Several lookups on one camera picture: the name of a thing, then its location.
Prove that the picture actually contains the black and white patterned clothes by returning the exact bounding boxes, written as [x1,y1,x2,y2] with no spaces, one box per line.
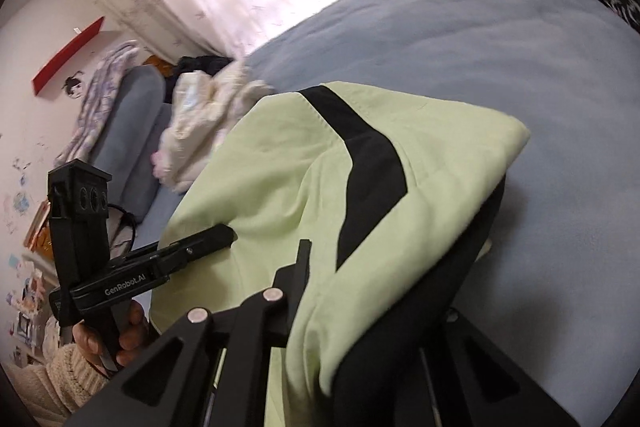
[597,0,640,28]

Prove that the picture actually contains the black cloth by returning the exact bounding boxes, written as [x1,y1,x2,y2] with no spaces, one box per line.
[172,54,233,108]

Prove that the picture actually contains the white puffer jacket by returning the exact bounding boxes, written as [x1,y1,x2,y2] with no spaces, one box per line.
[157,59,276,192]

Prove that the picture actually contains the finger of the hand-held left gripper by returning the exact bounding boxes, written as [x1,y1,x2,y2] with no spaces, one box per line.
[125,224,237,279]

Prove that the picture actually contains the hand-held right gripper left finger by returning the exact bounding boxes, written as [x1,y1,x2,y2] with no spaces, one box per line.
[62,238,313,427]

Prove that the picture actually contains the white and pink cat plush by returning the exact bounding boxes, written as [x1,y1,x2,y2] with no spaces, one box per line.
[151,147,173,180]

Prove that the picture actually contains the person's left hand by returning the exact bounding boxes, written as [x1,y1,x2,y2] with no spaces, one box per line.
[72,299,151,370]

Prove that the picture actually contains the person's left forearm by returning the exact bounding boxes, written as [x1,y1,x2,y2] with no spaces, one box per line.
[10,342,111,427]

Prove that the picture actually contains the blue fleece bed blanket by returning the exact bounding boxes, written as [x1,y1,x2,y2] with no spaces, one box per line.
[135,0,640,427]

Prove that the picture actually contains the red wall shelf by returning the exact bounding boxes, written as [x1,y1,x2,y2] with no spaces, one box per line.
[32,16,106,95]

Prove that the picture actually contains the face wall sticker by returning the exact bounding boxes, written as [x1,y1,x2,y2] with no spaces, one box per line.
[62,71,86,96]

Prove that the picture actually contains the purple floral quilt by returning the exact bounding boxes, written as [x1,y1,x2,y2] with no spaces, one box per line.
[54,39,143,168]

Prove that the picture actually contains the green and black hooded jacket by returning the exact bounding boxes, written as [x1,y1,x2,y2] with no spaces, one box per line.
[150,81,532,427]

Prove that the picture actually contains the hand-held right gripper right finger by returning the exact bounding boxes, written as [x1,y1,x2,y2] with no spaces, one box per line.
[420,307,581,427]

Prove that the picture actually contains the grey-blue folded blanket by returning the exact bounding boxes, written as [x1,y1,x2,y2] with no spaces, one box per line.
[92,66,166,188]
[117,102,173,223]

